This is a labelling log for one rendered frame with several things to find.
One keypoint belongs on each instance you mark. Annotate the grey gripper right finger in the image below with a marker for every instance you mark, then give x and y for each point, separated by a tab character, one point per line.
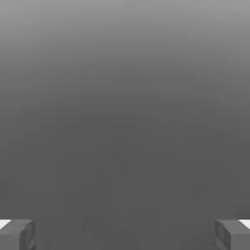
234	237

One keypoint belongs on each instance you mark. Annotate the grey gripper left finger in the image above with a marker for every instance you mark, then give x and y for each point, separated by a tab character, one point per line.
13	236

